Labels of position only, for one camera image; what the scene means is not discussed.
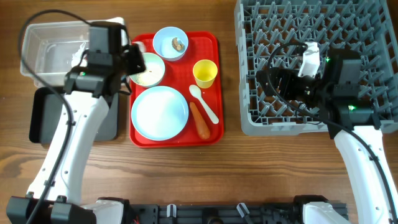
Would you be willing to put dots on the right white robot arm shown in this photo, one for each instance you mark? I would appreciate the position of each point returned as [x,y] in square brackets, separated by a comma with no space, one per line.
[353,124]

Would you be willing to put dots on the light blue bowl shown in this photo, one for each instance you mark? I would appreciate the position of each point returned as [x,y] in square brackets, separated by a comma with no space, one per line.
[162,43]

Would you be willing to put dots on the black tray bin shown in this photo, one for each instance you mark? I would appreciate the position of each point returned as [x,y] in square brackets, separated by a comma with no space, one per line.
[46,112]

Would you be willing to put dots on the brown food scrap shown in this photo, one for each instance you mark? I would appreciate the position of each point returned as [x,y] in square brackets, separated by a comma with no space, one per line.
[177,45]

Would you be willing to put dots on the large light blue plate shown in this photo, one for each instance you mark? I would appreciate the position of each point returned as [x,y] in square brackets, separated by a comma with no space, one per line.
[159,113]

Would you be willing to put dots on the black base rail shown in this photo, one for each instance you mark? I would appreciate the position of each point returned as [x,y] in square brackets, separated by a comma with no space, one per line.
[197,214]

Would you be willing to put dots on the white red wrapper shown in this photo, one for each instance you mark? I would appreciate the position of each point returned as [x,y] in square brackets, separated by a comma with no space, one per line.
[77,56]

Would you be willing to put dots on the red plastic tray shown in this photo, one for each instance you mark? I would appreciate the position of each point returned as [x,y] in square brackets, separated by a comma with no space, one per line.
[179,76]

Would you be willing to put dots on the light green bowl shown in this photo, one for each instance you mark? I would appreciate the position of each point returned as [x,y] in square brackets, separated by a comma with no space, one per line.
[154,73]

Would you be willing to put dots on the orange carrot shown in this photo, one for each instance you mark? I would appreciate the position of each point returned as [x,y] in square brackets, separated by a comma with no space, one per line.
[201,127]

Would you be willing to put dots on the grey dishwasher rack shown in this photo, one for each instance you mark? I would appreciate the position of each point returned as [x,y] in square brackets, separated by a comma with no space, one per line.
[362,26]

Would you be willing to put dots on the clear plastic bin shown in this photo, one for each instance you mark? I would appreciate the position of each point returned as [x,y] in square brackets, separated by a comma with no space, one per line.
[48,47]

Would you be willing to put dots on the white plastic spoon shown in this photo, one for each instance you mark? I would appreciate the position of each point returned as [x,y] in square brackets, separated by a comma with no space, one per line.
[196,93]

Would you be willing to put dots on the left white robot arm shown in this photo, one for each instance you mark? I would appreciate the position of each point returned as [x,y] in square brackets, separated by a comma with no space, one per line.
[88,91]

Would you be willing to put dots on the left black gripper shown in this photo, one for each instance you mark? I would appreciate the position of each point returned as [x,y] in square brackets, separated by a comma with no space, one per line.
[140,56]

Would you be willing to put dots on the yellow plastic cup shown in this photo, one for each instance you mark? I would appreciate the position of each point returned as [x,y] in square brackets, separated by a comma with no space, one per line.
[205,72]

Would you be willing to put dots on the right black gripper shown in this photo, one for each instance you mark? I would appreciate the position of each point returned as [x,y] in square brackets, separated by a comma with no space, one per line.
[288,76]

